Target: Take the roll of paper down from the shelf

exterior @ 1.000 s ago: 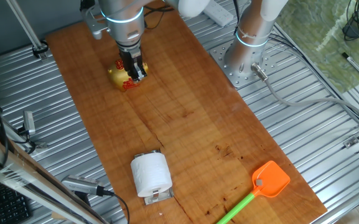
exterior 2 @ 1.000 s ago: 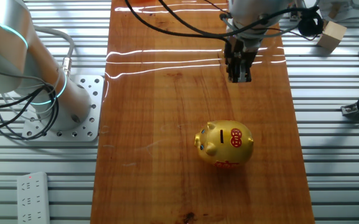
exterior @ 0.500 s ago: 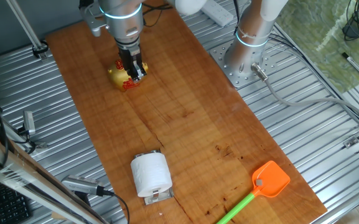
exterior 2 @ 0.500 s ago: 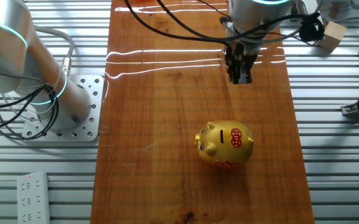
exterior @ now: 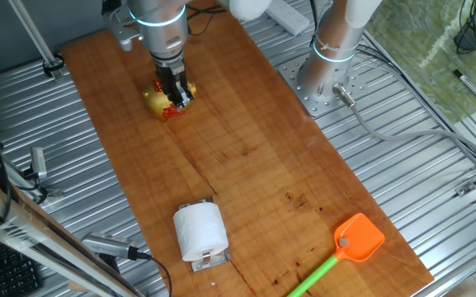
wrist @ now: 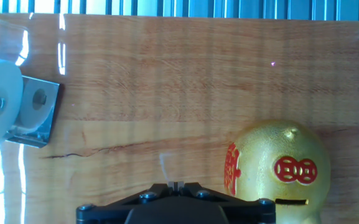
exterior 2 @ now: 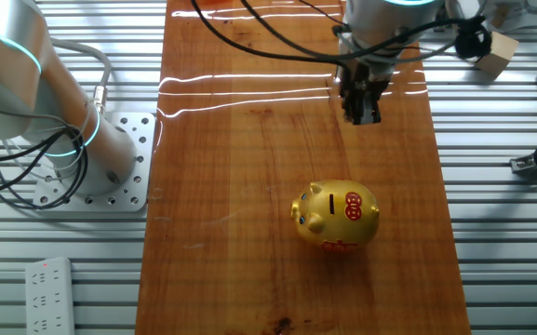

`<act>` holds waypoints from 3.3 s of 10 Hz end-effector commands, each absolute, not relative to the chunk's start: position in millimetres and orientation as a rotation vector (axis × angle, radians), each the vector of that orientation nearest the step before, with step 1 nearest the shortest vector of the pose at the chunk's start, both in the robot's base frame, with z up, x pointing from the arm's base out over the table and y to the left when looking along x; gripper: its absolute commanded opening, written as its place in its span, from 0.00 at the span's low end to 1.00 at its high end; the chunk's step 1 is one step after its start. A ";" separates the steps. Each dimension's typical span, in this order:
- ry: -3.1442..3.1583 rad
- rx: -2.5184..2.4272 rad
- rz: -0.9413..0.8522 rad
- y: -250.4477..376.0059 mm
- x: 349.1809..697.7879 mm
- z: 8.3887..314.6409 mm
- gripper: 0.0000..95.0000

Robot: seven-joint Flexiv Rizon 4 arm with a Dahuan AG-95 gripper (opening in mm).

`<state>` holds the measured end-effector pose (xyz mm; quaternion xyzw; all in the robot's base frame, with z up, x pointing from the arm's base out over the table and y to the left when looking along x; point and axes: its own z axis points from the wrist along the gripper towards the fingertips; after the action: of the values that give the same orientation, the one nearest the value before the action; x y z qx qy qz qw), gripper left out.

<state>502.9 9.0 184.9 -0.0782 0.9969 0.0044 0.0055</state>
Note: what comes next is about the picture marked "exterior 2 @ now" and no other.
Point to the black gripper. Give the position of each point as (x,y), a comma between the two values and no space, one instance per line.
(363,79)

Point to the wooden board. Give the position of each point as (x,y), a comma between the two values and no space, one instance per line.
(249,209)

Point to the golden piggy bank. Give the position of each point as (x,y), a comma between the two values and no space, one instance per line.
(338,216)

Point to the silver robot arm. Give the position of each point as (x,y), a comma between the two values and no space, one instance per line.
(105,153)

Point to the light wooden block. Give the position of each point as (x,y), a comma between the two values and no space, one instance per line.
(498,55)

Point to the white power strip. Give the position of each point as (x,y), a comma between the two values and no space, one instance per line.
(49,298)

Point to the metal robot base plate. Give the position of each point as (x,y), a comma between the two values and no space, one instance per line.
(142,163)

